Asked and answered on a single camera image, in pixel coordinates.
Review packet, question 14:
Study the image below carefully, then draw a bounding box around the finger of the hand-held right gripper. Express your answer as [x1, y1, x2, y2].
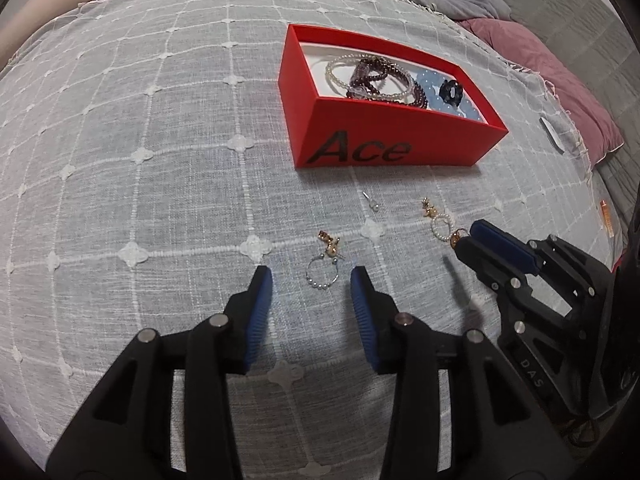
[469, 219, 617, 323]
[454, 236, 591, 418]

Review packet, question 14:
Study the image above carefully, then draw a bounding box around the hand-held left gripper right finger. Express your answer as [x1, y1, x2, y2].
[350, 266, 583, 480]

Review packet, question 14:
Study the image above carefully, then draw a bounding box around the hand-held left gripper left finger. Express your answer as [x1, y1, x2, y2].
[45, 265, 274, 480]

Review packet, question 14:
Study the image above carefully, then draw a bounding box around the pearl hoop earring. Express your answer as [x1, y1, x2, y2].
[420, 197, 471, 251]

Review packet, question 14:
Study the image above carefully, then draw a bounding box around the silver bead hoop earring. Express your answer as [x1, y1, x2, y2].
[305, 230, 343, 291]

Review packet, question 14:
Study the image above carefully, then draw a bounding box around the red cardboard box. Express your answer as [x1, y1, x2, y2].
[278, 23, 510, 170]

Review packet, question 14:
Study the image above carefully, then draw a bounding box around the black flower hair clip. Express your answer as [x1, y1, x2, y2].
[438, 78, 464, 109]

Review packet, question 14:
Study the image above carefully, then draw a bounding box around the light blue bead bracelet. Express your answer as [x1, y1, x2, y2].
[414, 70, 489, 123]

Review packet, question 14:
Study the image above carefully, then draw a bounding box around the dark purple bead bracelet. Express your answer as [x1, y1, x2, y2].
[347, 56, 429, 109]

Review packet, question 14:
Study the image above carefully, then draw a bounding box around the clear bead bracelet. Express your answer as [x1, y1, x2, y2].
[325, 53, 417, 102]

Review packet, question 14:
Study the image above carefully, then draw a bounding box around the small white tag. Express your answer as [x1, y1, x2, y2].
[540, 116, 567, 155]

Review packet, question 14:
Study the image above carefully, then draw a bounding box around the white checked blanket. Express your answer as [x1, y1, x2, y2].
[0, 0, 621, 480]

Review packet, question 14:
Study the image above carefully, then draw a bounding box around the pink pillow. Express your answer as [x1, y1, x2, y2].
[457, 17, 624, 167]

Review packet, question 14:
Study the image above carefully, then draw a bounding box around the grey-green quilt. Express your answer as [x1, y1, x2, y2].
[435, 0, 640, 243]

